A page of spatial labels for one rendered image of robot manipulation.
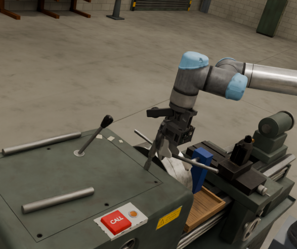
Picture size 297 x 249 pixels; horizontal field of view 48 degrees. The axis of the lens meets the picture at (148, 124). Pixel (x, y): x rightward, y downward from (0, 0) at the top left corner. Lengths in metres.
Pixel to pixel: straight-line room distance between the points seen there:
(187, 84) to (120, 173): 0.37
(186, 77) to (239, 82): 0.14
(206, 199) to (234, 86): 0.92
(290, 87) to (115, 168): 0.60
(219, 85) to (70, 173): 0.52
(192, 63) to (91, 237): 0.52
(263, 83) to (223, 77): 0.17
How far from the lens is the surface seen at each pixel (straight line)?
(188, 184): 1.34
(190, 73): 0.93
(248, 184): 1.83
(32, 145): 1.15
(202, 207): 1.69
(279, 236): 1.38
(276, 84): 1.07
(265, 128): 2.27
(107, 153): 1.19
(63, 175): 1.06
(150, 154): 1.11
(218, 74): 0.94
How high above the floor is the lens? 1.90
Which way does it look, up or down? 27 degrees down
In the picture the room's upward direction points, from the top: 14 degrees clockwise
